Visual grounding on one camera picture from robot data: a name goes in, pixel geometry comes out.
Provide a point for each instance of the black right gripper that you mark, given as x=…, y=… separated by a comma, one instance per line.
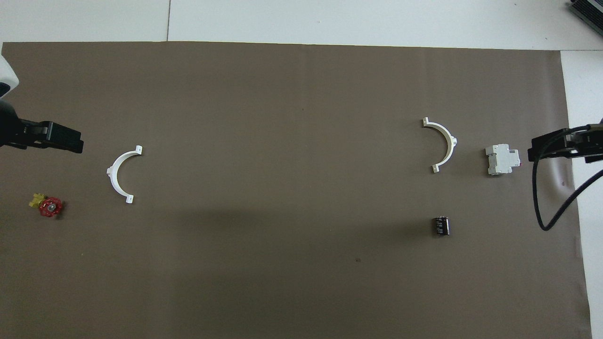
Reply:
x=592, y=143

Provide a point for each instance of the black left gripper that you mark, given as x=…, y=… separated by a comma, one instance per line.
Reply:
x=12, y=132

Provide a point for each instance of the white half pipe clamp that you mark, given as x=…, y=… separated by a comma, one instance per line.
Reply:
x=114, y=181
x=447, y=146

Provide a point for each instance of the white circuit breaker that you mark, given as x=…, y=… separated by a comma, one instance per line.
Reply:
x=500, y=160

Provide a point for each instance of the red handwheel brass valve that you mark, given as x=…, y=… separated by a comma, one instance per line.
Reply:
x=49, y=207

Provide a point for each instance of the grey ribbed metal device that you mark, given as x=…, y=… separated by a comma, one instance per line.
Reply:
x=589, y=12

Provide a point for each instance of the black cylindrical capacitor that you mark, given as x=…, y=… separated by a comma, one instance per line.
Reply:
x=441, y=226

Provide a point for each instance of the brown paper table mat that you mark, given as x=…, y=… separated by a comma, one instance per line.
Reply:
x=282, y=117

